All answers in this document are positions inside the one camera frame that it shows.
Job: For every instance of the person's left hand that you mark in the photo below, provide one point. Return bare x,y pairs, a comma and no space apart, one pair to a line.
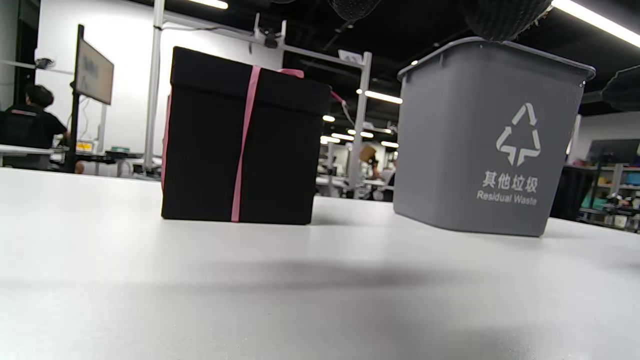
500,20

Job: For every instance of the pink ribbon bow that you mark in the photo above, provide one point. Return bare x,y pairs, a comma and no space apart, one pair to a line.
245,140

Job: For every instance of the black gift box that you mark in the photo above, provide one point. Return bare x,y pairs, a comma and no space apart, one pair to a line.
200,165

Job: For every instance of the ceiling light strip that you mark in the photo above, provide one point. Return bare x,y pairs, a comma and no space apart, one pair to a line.
210,3
382,96
595,20

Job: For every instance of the grey plastic waste bin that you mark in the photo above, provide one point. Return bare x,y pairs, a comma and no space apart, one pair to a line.
450,150

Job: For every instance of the storage shelf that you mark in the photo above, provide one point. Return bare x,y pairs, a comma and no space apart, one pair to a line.
610,200

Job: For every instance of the flat computer monitor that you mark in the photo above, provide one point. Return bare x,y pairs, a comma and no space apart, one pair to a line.
95,75

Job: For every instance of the black monitor pole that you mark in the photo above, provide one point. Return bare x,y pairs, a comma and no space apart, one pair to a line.
75,130

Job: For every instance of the aluminium frame post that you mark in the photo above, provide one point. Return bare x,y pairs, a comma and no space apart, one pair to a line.
152,100
361,125

